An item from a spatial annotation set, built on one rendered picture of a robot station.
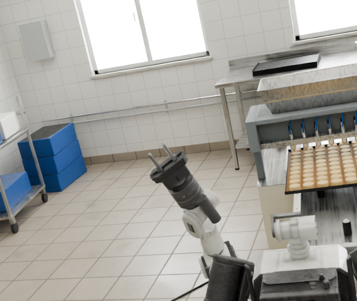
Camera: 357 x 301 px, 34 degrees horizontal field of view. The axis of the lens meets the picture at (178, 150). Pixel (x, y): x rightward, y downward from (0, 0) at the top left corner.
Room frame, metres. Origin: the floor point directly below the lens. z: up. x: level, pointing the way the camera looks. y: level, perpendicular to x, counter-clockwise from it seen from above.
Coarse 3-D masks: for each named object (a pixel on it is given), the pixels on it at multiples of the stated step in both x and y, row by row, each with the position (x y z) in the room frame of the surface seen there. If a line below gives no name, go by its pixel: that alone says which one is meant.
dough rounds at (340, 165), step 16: (336, 144) 2.93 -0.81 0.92; (352, 144) 2.90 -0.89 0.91; (288, 160) 2.90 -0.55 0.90; (304, 160) 2.80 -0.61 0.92; (320, 160) 2.75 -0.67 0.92; (336, 160) 2.70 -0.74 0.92; (352, 160) 2.69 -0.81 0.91; (288, 176) 2.68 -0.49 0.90; (304, 176) 2.58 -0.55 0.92; (320, 176) 2.54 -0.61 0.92; (336, 176) 2.49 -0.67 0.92; (352, 176) 2.46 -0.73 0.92
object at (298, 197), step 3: (297, 147) 3.09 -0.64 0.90; (300, 147) 3.08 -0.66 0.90; (294, 195) 2.43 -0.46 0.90; (297, 195) 2.43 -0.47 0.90; (300, 195) 2.42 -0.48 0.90; (294, 198) 2.40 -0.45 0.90; (297, 198) 2.39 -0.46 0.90; (300, 198) 2.39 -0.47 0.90; (294, 201) 2.37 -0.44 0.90; (297, 201) 2.36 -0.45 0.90; (300, 201) 2.36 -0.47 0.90; (294, 204) 2.34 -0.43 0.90; (297, 204) 2.33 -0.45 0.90; (300, 204) 2.33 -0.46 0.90; (294, 207) 2.31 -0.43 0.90; (297, 207) 2.30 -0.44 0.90; (300, 207) 2.30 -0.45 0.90; (294, 210) 2.28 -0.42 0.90; (297, 210) 2.27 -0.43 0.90; (300, 210) 2.27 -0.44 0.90
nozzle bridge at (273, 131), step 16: (256, 112) 2.94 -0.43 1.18; (288, 112) 2.80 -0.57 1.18; (304, 112) 2.73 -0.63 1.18; (320, 112) 2.70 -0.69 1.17; (336, 112) 2.68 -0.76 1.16; (352, 112) 2.74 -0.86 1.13; (256, 128) 2.78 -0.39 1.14; (272, 128) 2.84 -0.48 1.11; (320, 128) 2.78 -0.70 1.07; (336, 128) 2.76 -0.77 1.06; (352, 128) 2.74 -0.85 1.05; (256, 144) 2.78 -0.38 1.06; (272, 144) 2.79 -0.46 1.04; (288, 144) 2.77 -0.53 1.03; (256, 160) 2.89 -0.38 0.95
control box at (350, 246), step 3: (345, 243) 2.02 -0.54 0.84; (348, 243) 2.02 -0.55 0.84; (351, 243) 2.01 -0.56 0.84; (354, 243) 2.01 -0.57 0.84; (342, 246) 2.00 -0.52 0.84; (345, 246) 2.00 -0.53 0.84; (348, 246) 1.99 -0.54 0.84; (351, 246) 1.99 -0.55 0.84; (354, 246) 1.99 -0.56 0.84; (348, 249) 1.99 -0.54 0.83; (351, 249) 1.99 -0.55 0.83; (354, 249) 1.98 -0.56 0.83; (348, 252) 1.99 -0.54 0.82; (348, 255) 1.99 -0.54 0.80
